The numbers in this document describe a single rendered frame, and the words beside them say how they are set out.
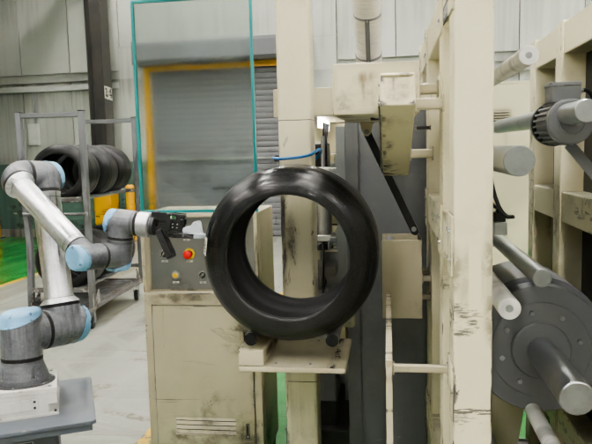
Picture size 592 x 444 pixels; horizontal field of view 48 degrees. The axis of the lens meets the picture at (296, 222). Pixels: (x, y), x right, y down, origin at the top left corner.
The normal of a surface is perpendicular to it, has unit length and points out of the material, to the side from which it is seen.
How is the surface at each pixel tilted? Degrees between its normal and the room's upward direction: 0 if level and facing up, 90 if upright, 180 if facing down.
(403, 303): 90
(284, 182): 79
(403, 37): 90
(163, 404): 90
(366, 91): 90
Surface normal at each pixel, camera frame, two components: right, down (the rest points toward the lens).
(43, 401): 0.33, 0.10
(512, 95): -0.18, 0.11
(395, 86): -0.14, -0.20
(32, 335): 0.78, 0.00
